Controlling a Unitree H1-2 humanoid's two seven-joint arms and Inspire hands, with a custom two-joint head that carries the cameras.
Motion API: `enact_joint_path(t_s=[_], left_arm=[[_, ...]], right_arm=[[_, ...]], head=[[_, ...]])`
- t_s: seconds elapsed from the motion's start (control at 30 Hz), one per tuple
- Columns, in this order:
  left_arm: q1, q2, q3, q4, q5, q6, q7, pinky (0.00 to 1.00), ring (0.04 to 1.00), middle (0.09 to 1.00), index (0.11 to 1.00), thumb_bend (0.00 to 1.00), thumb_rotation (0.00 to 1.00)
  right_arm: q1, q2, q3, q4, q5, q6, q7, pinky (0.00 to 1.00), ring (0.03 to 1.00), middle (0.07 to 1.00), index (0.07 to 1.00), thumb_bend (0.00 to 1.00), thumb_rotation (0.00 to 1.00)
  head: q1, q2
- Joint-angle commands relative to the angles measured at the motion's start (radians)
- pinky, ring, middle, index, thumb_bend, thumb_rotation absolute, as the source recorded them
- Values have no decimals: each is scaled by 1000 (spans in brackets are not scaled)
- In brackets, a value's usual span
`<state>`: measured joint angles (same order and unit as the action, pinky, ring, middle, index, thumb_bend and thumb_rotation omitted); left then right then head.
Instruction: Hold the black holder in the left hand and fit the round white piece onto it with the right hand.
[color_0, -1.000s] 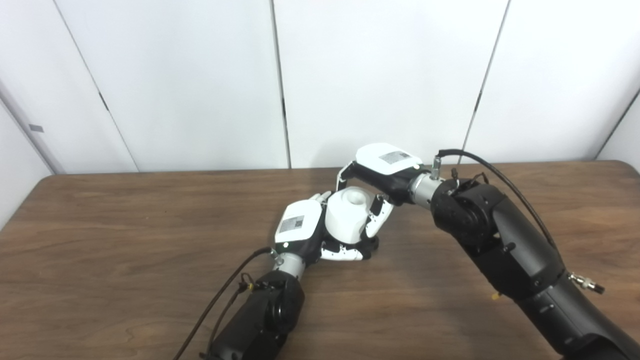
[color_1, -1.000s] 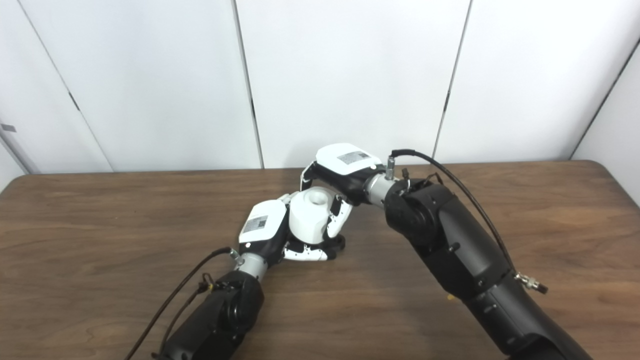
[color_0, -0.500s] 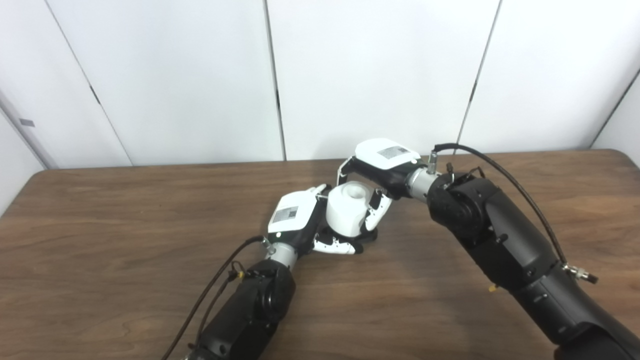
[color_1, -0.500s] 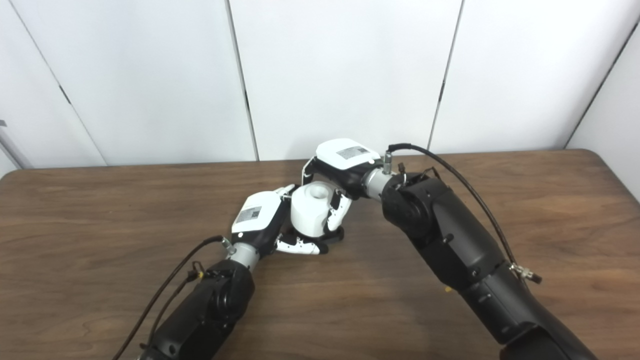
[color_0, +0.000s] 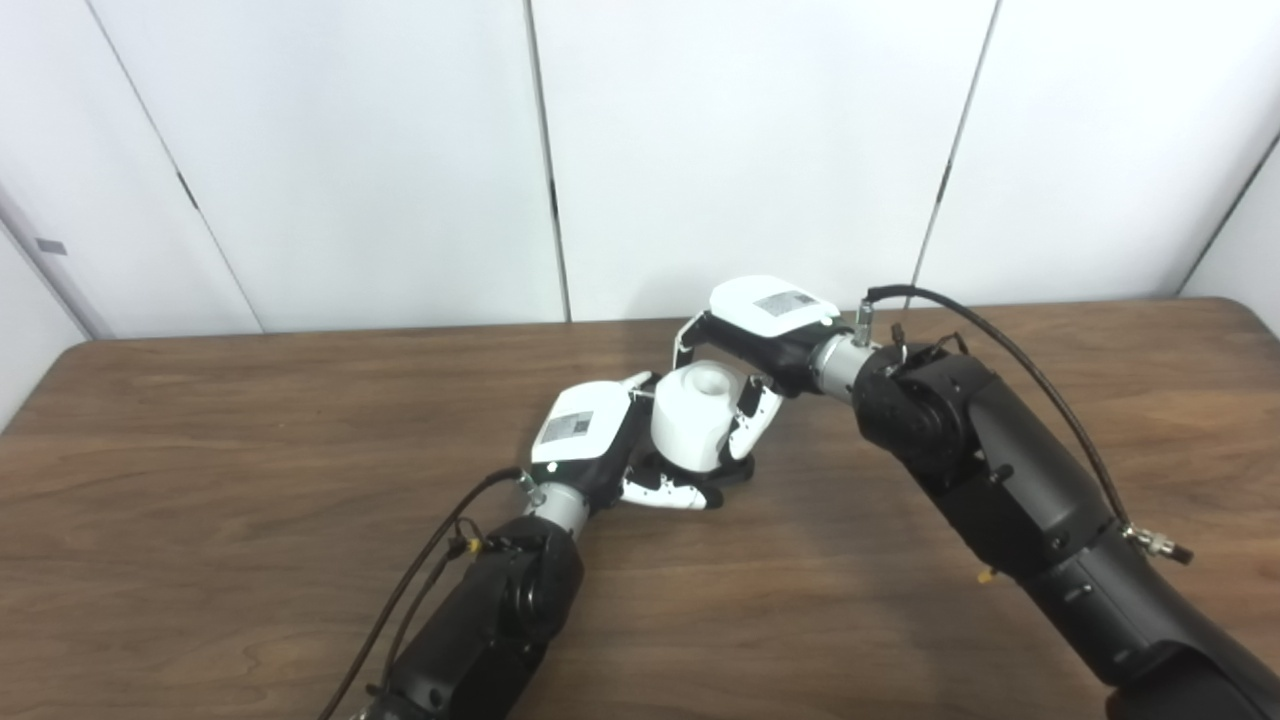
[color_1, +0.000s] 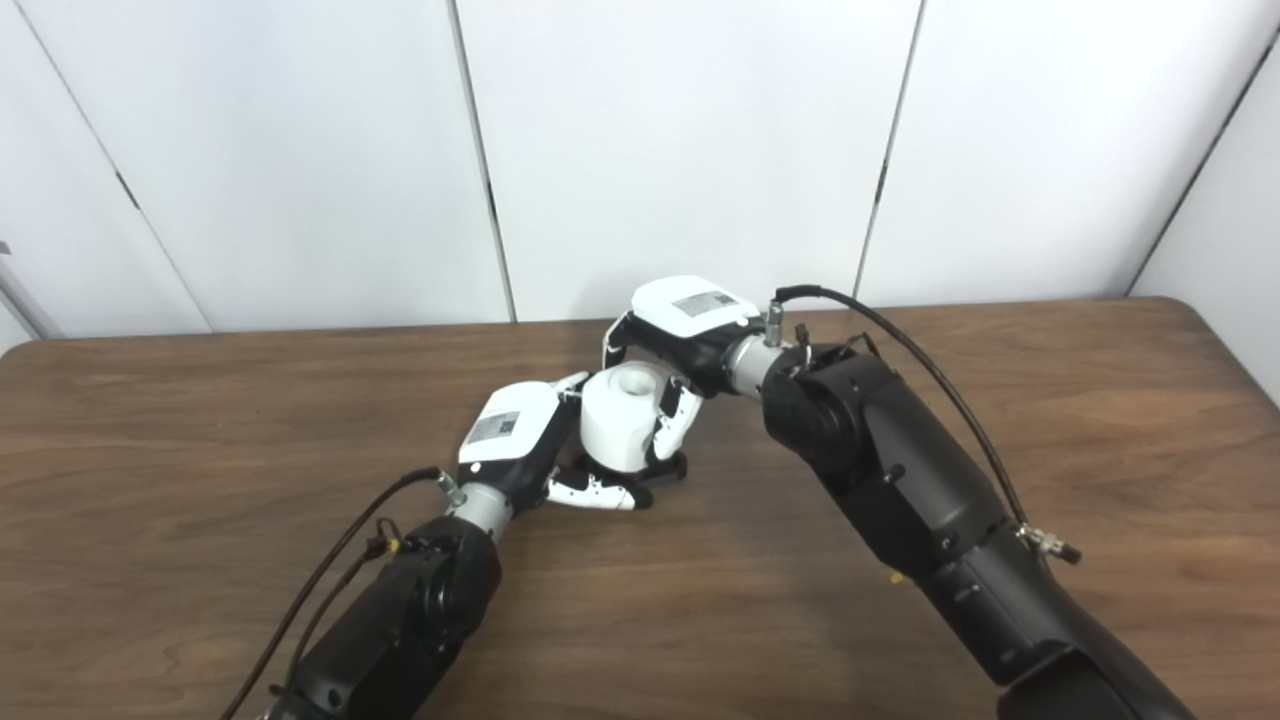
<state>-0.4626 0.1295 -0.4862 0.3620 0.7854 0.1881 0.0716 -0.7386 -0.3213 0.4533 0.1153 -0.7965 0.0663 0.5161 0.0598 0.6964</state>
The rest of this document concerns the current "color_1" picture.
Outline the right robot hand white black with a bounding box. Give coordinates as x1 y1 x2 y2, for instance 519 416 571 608
601 275 766 463

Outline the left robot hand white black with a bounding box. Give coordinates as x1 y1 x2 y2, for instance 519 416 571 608
457 372 656 513

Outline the round white piece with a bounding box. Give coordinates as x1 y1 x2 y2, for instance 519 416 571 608
581 362 678 473

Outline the black flanged holder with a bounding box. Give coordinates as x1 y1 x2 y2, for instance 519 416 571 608
570 450 689 491

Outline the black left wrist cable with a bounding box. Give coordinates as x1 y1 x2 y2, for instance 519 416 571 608
218 466 466 720

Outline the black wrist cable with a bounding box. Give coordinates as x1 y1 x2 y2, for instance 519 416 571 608
765 285 1083 566
218 466 466 720

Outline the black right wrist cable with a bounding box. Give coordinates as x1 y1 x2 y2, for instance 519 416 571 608
765 285 1083 566

